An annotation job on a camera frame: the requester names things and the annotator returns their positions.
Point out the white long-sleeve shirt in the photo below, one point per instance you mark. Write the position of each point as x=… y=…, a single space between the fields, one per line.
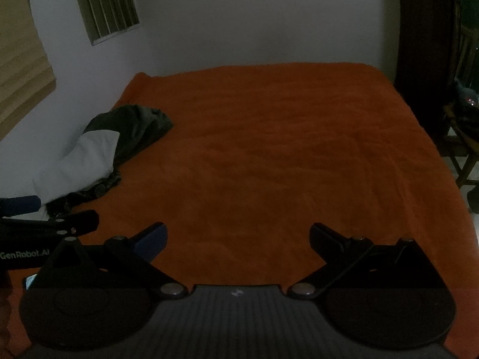
x=89 y=157

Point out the beige wooden slatted board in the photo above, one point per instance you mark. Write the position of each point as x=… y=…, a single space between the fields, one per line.
x=18 y=63

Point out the dark bag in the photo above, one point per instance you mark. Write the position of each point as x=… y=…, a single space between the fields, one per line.
x=466 y=108

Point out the dark green garment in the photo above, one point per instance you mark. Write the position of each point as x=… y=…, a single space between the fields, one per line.
x=144 y=123

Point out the wooden chair with items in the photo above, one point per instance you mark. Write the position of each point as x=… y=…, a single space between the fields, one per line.
x=462 y=164

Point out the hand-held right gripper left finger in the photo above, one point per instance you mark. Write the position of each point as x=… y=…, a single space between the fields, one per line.
x=153 y=239

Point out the dark wooden door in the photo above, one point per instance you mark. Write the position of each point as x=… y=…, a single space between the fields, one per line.
x=426 y=45

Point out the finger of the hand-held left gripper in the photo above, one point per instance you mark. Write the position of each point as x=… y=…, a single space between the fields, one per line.
x=18 y=205
x=84 y=220

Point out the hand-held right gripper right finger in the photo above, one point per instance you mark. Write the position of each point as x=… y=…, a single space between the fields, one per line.
x=322 y=239

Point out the dark patterned cloth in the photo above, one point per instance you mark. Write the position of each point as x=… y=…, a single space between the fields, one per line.
x=93 y=190

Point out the orange blanket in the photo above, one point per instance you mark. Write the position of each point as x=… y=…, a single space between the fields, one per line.
x=280 y=157

